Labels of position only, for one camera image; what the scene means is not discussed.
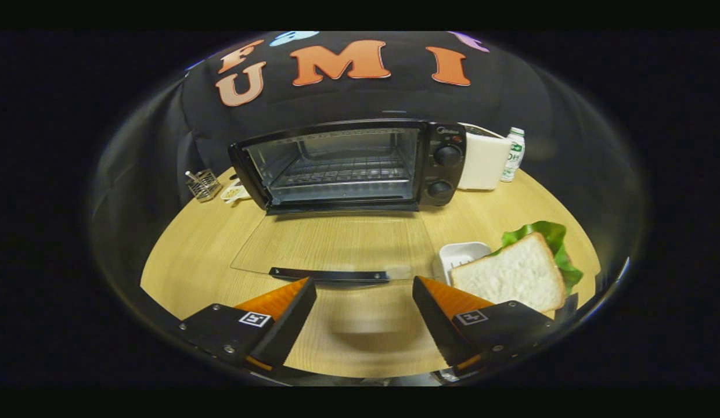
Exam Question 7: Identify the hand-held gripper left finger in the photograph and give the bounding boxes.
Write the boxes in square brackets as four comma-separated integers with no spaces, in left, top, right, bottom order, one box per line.
[177,277,318,372]

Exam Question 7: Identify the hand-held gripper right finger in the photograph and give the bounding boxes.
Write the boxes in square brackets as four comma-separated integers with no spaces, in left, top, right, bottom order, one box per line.
[412,276,561,375]

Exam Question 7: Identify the lettuce sandwich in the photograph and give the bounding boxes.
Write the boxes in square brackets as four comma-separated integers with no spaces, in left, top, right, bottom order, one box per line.
[450,221,584,314]

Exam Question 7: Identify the black toaster oven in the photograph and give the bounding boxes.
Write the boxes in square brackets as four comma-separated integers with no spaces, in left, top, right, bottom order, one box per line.
[228,118,467,285]

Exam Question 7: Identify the white pop-up toaster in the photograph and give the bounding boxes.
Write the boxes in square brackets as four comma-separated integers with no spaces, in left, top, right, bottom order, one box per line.
[458,123,512,191]

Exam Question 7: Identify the white ridged dish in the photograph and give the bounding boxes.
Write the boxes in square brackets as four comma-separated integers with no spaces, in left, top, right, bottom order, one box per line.
[433,242,492,285]

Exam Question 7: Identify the small white snack dish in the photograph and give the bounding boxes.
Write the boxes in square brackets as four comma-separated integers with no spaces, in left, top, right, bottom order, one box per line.
[221,181,251,204]

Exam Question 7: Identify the small white drink bottle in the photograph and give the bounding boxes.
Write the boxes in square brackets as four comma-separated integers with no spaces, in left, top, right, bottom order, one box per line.
[501,127,526,183]

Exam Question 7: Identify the metal wire holder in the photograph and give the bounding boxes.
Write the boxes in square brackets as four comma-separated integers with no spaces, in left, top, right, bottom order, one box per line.
[185,168,222,203]

